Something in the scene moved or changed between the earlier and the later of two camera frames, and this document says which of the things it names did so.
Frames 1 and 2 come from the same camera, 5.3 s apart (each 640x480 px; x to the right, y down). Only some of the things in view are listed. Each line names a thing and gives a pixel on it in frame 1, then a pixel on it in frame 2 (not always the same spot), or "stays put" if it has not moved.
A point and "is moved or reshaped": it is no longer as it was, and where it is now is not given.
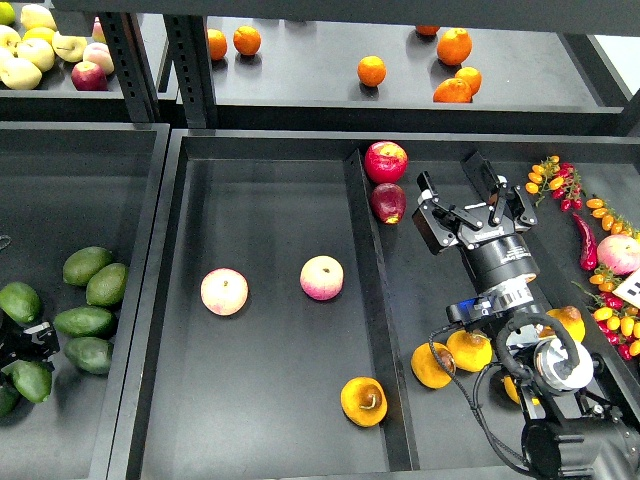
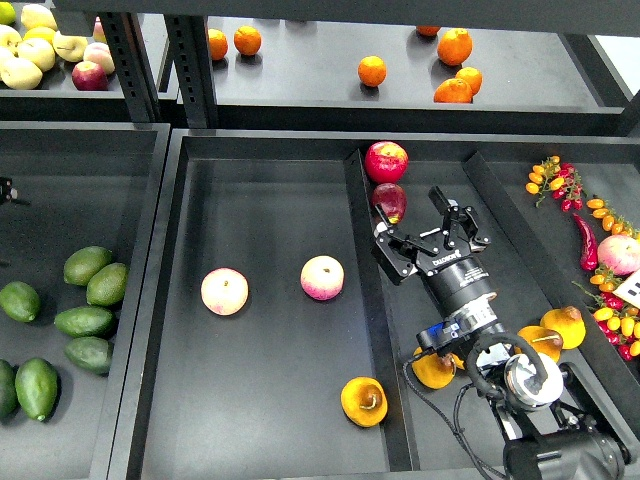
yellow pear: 364,401 stays put
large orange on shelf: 454,46 stays put
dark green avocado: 31,379 is moved or reshaped
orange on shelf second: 247,40 stays put
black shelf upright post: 188,36 stays put
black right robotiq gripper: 490,233 → 441,257
